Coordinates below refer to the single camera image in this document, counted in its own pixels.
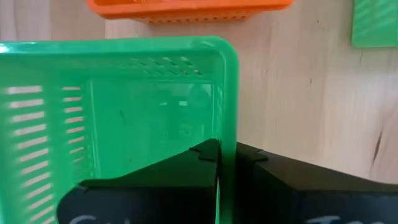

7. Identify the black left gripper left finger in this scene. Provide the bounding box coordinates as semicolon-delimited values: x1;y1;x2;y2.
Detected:
57;138;221;224

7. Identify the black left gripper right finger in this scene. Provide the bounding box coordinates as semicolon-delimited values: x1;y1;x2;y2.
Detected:
233;142;398;224

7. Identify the green plastic basket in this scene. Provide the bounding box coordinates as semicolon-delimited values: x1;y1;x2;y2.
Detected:
0;35;239;224
351;0;398;49

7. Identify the orange plastic basket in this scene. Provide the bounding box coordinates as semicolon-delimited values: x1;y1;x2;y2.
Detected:
86;0;295;25

